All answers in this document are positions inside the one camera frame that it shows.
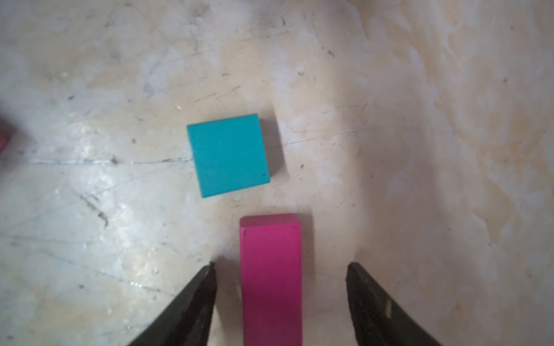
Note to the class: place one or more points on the magenta long block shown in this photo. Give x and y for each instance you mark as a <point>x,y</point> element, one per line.
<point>271,279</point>

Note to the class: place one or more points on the teal cube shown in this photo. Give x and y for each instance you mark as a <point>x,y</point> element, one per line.
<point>229,154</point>

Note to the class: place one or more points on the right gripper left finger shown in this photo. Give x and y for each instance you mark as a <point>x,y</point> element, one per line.
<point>187,319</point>

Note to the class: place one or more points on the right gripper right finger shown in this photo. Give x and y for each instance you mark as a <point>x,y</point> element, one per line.
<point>377,318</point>

